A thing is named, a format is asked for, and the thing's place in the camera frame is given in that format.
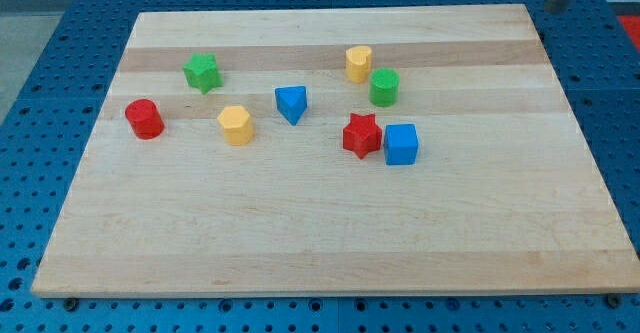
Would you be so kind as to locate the red star block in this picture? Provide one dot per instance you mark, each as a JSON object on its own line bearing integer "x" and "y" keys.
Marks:
{"x": 362, "y": 135}

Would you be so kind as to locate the blue triangle block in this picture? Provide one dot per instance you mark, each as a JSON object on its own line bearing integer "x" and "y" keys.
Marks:
{"x": 291, "y": 102}

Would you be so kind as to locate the blue cube block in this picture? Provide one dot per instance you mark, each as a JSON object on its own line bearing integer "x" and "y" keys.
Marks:
{"x": 400, "y": 144}

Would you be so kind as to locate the yellow hexagon block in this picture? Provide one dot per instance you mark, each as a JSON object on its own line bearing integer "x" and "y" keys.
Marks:
{"x": 237, "y": 126}

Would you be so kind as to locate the green cylinder block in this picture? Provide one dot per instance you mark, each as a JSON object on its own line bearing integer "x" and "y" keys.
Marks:
{"x": 384, "y": 86}

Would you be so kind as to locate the wooden board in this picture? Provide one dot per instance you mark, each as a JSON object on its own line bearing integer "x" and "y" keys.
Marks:
{"x": 504, "y": 196}

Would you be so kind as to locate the green star block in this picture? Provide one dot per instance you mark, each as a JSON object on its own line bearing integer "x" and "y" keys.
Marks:
{"x": 202, "y": 72}

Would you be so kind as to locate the red cylinder block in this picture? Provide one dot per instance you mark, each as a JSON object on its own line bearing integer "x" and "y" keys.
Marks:
{"x": 144, "y": 119}

